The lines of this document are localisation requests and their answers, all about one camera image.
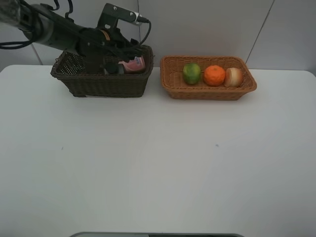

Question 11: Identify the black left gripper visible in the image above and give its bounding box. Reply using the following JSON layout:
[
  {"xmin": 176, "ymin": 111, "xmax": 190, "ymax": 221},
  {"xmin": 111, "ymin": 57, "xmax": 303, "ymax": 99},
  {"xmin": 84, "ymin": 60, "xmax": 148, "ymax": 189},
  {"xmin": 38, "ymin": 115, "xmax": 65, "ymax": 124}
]
[{"xmin": 76, "ymin": 27, "xmax": 146, "ymax": 74}]

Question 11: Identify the pink lotion bottle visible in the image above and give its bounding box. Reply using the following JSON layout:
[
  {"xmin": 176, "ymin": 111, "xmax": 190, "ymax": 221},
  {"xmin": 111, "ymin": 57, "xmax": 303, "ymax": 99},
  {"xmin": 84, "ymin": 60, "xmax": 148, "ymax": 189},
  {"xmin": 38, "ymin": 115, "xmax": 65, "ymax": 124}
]
[{"xmin": 119, "ymin": 56, "xmax": 146, "ymax": 74}]

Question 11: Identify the green lime fruit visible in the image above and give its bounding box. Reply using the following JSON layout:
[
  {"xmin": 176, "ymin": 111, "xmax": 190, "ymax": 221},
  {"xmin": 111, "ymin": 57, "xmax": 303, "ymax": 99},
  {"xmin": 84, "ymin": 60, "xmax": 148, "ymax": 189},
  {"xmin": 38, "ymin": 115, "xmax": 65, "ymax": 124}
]
[{"xmin": 183, "ymin": 63, "xmax": 201, "ymax": 85}]

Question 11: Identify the orange tangerine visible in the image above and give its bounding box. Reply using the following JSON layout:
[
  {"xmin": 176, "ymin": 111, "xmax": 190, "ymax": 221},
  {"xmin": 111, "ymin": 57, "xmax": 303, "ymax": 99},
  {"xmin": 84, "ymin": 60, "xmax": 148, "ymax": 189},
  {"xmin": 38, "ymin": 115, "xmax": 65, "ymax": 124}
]
[{"xmin": 203, "ymin": 65, "xmax": 226, "ymax": 86}]

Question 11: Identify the red orange half fruit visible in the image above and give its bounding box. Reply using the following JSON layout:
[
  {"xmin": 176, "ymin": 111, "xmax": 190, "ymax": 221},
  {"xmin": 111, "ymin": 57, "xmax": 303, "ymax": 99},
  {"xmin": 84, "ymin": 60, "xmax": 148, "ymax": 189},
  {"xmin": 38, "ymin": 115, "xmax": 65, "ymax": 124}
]
[{"xmin": 224, "ymin": 68, "xmax": 243, "ymax": 87}]

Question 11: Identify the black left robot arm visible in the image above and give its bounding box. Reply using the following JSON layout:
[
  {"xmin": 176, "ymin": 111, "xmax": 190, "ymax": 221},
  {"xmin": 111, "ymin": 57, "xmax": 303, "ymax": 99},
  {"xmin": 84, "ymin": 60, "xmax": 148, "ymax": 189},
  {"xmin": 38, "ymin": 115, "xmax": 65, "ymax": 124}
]
[{"xmin": 0, "ymin": 0, "xmax": 151, "ymax": 74}]

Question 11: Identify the light orange wicker basket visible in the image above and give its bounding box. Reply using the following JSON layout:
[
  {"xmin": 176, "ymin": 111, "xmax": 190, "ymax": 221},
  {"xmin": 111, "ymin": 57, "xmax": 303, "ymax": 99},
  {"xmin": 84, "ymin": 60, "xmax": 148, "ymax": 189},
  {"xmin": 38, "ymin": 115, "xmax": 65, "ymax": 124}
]
[{"xmin": 160, "ymin": 55, "xmax": 257, "ymax": 101}]

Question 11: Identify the dark brown wicker basket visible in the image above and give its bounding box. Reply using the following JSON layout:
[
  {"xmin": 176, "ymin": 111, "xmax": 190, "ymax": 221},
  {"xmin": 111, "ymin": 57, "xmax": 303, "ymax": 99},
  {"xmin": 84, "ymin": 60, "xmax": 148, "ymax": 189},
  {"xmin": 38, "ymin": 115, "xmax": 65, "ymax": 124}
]
[{"xmin": 51, "ymin": 45, "xmax": 154, "ymax": 98}]

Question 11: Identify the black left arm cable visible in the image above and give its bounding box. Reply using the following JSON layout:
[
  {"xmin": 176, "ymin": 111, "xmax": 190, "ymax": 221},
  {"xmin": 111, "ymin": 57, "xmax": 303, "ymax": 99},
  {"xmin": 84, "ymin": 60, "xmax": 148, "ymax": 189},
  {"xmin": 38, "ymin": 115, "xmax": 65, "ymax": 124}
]
[{"xmin": 123, "ymin": 17, "xmax": 152, "ymax": 54}]

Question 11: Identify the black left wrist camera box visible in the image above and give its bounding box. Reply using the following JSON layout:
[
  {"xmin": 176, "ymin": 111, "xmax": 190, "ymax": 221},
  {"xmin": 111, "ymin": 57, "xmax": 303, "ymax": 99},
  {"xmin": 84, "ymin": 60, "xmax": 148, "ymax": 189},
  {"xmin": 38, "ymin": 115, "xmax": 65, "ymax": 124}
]
[{"xmin": 97, "ymin": 3, "xmax": 147, "ymax": 28}]

